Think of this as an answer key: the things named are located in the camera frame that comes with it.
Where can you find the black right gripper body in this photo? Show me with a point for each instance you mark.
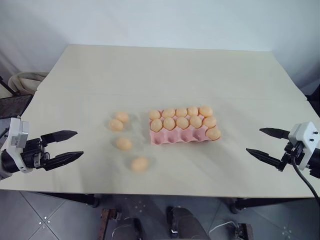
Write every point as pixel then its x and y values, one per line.
pixel 291 153

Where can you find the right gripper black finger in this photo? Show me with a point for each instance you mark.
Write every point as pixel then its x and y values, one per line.
pixel 265 156
pixel 276 133

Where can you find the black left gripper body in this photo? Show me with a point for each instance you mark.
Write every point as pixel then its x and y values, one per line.
pixel 31 155

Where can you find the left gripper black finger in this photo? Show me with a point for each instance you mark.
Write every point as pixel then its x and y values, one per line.
pixel 66 158
pixel 61 135

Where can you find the pink egg tray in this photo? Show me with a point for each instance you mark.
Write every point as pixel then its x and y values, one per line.
pixel 175 137

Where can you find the black object behind table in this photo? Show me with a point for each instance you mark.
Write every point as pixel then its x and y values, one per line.
pixel 313 98

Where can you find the black chair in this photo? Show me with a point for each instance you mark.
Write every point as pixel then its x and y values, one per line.
pixel 12 106

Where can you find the orange egg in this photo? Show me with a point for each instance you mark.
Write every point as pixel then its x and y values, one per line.
pixel 209 121
pixel 154 114
pixel 169 123
pixel 193 111
pixel 206 111
pixel 124 143
pixel 213 133
pixel 182 122
pixel 116 124
pixel 181 112
pixel 156 125
pixel 168 112
pixel 122 116
pixel 139 164
pixel 195 121

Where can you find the beige cloth bag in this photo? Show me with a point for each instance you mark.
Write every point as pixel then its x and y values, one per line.
pixel 23 81

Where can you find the brown wooden block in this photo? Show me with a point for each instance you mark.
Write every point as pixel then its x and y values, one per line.
pixel 245 231

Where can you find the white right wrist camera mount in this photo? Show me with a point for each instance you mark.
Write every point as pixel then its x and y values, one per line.
pixel 306 135

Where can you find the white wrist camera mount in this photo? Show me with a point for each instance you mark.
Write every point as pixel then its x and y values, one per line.
pixel 17 135
pixel 306 135

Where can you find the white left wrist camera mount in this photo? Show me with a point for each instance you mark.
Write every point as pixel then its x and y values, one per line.
pixel 17 135

